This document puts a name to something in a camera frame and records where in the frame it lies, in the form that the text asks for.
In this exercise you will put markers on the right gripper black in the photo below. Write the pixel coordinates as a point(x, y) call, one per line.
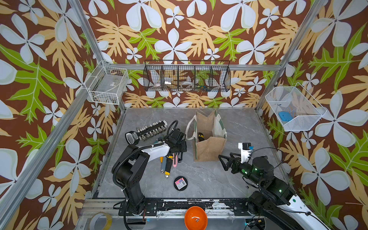
point(236, 162)

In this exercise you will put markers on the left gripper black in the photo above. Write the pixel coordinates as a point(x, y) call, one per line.
point(184, 146)

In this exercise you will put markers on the small black yellow utility knife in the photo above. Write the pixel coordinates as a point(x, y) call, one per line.
point(200, 137)

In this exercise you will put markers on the green christmas burlap pouch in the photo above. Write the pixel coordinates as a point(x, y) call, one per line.
point(214, 133)

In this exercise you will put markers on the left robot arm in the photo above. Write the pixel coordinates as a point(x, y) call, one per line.
point(128, 171)

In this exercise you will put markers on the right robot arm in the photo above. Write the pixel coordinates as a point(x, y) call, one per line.
point(274, 198)

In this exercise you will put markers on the slim pink utility knife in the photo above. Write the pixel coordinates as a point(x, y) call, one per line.
point(175, 160)

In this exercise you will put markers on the round black tin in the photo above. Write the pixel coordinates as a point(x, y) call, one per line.
point(180, 183)

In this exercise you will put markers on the orange bowl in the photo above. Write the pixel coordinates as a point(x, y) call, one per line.
point(196, 218)

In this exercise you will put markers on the blue object in basket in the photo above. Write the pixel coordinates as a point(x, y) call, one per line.
point(285, 116)

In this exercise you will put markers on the tape roll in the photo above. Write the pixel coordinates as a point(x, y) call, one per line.
point(101, 221)

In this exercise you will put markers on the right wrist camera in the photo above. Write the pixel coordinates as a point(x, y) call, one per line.
point(246, 151)

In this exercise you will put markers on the socket set on black rail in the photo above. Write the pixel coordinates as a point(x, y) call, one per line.
point(145, 133)

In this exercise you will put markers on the black wire basket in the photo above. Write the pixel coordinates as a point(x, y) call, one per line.
point(186, 75)

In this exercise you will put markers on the white wire basket right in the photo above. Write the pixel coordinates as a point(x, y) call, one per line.
point(302, 105)

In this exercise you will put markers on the white wire basket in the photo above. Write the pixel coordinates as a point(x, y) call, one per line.
point(302, 105)
point(106, 84)

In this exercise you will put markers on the white wire basket left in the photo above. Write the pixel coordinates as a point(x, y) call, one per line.
point(106, 84)

